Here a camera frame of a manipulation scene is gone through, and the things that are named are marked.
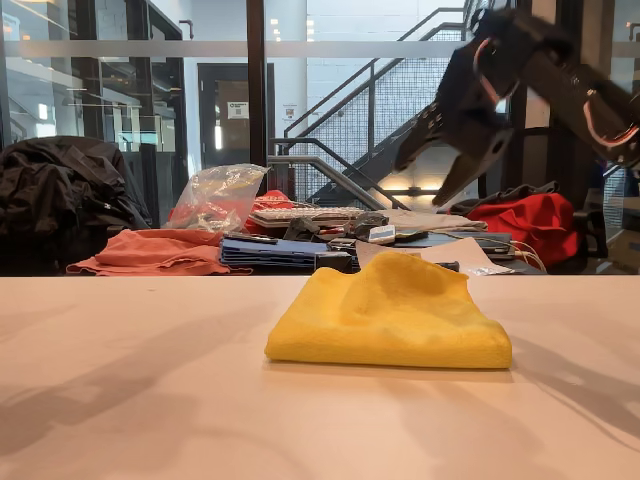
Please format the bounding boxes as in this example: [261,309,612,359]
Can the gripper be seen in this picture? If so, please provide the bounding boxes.
[392,97,516,208]

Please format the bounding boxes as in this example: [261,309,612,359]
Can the yellow microfiber towel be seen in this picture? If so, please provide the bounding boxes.
[263,249,514,371]

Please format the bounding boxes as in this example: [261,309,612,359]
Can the beige folded cloth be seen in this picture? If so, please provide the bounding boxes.
[384,208,489,234]

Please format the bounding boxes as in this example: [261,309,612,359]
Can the large crumpled black bag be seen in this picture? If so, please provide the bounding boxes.
[344,210,390,237]

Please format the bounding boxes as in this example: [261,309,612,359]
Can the white lined paper sheet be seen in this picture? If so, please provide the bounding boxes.
[355,236,516,276]

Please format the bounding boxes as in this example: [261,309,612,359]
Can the metal staircase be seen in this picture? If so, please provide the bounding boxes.
[267,0,516,211]

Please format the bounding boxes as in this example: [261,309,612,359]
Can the small black box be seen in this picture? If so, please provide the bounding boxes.
[314,251,354,272]

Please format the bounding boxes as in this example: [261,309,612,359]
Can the white keyboard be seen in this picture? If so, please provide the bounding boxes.
[248,205,369,230]

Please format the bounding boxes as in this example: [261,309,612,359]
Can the small crumpled black bag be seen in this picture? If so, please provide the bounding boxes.
[283,216,321,244]

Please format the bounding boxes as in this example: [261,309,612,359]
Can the black office chair red jacket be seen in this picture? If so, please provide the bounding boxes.
[478,127,609,274]

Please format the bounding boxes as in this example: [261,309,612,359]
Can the red cloth white print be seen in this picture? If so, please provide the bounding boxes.
[167,189,297,236]

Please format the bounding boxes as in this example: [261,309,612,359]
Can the black desk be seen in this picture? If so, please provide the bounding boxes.
[54,227,551,278]

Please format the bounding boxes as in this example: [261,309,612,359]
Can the dark framed door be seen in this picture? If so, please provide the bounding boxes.
[197,63,275,171]

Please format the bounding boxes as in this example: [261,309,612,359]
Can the clear plastic bag with parts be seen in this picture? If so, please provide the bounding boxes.
[162,163,271,234]

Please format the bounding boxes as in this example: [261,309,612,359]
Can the coral t-shirt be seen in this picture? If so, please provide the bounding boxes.
[66,228,255,278]

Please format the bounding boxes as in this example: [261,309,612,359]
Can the glowing wall light bar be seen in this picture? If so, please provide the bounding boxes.
[382,185,444,197]

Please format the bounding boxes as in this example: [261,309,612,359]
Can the white cables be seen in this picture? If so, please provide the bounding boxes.
[509,241,549,274]

